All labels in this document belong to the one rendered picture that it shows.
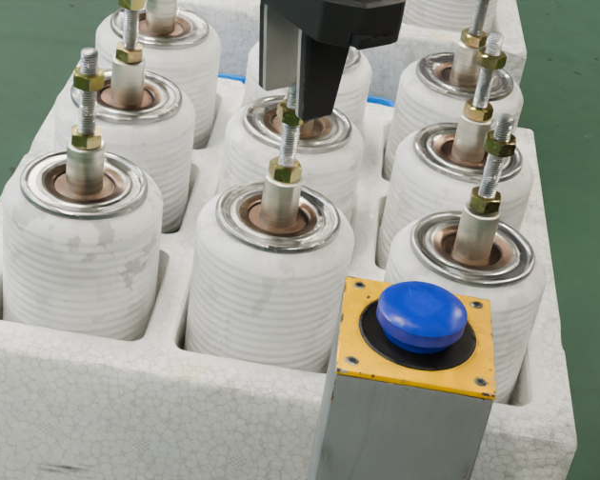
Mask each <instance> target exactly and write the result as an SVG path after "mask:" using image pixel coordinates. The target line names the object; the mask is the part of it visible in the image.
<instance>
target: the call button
mask: <svg viewBox="0 0 600 480"><path fill-rule="evenodd" d="M376 316H377V320H378V322H379V324H380V325H381V327H382V328H383V331H384V333H385V334H386V336H387V337H388V338H389V340H391V342H392V343H394V344H395V345H396V346H398V347H400V348H402V349H404V350H409V351H412V352H417V353H436V352H439V351H441V350H444V349H446V348H447V347H448V346H449V345H451V344H453V343H455V342H456V341H457V340H459V339H460V338H461V336H462V335H463V332H464V329H465V326H466V323H467V319H468V315H467V311H466V308H465V306H464V305H463V303H462V302H461V301H460V300H459V299H458V298H457V297H456V296H455V295H454V294H452V293H451V292H449V291H448V290H445V289H443V288H441V287H439V286H436V285H434V284H431V283H427V282H420V281H407V282H400V283H396V284H393V285H391V286H389V287H387V288H386V289H384V290H383V291H382V293H381V294H380V297H379V301H378V306H377V310H376Z"/></svg>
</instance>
